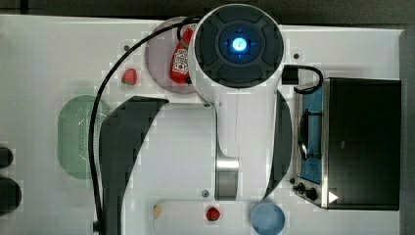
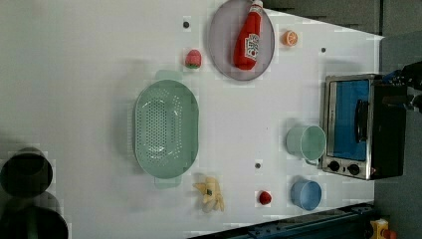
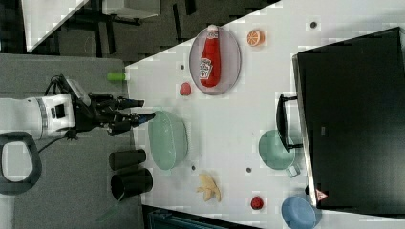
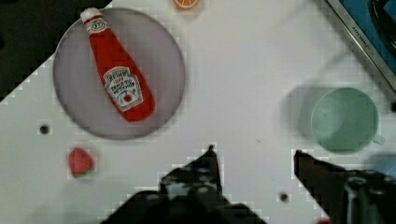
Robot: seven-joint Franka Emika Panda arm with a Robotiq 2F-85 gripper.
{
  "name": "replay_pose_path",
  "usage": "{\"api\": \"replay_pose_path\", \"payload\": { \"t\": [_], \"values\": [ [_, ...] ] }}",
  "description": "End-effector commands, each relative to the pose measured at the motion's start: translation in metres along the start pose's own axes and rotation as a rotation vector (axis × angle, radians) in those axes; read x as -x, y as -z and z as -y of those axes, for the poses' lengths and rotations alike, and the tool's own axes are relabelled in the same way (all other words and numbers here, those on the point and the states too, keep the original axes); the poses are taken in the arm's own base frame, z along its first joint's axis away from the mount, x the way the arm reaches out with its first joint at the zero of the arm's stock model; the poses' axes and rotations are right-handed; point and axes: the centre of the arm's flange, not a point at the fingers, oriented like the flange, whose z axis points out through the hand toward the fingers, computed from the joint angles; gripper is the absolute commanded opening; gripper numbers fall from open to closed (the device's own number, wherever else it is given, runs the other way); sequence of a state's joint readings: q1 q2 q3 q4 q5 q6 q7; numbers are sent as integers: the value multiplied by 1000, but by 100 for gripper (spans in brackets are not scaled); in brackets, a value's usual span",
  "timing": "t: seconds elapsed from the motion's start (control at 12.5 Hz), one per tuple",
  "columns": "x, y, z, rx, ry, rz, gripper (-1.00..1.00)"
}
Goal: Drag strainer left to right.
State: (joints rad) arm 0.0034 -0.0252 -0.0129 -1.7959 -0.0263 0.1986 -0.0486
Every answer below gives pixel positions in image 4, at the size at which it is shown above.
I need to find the silver toaster oven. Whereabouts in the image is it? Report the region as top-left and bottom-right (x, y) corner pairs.
(322, 0), (396, 91)

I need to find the blue plastic bowl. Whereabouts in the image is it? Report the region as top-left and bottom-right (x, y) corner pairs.
(366, 153), (396, 178)

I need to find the red ketchup bottle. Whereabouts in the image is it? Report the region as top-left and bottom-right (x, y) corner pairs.
(80, 7), (156, 121)

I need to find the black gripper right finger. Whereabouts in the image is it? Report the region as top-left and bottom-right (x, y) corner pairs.
(293, 150), (396, 224)

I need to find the small red fruit toy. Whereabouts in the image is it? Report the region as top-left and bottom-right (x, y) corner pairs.
(317, 219), (332, 224)

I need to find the orange slice toy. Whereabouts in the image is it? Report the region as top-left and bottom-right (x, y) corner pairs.
(173, 0), (200, 10)

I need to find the grey round plate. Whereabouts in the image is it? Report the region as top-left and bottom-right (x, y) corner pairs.
(53, 8), (186, 140)

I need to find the green plastic cup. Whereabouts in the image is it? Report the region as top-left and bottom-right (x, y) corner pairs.
(299, 88), (386, 154)

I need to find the red strawberry toy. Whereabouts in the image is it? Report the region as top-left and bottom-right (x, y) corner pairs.
(68, 147), (94, 177)

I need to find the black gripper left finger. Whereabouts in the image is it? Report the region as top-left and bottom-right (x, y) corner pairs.
(102, 146), (267, 224)

